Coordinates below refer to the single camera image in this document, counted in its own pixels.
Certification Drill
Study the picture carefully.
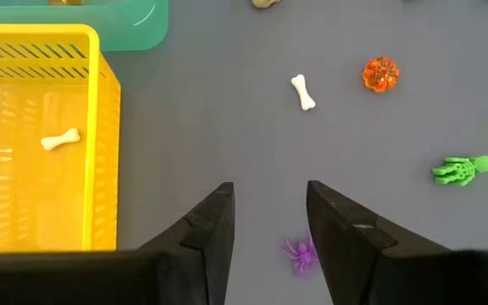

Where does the white toy bone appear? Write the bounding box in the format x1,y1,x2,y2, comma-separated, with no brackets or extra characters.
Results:
40,127,81,152
291,74,317,112

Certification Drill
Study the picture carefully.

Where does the green toy skeleton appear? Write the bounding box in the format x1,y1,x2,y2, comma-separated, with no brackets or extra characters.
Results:
431,154,488,187

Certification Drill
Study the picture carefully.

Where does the teal translucent plastic bin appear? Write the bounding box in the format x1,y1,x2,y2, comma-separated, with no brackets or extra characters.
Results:
0,0,169,52

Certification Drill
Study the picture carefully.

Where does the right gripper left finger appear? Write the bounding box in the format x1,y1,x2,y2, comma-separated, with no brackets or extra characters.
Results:
0,181,236,305

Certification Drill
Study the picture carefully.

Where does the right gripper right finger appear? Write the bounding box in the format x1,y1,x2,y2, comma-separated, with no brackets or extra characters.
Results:
306,180,488,305

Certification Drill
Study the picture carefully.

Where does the purple toy spider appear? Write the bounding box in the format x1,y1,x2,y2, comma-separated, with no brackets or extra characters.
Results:
280,231,319,276

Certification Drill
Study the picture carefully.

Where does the yellow perforated plastic basket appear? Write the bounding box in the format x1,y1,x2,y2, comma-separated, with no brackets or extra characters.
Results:
0,24,122,258

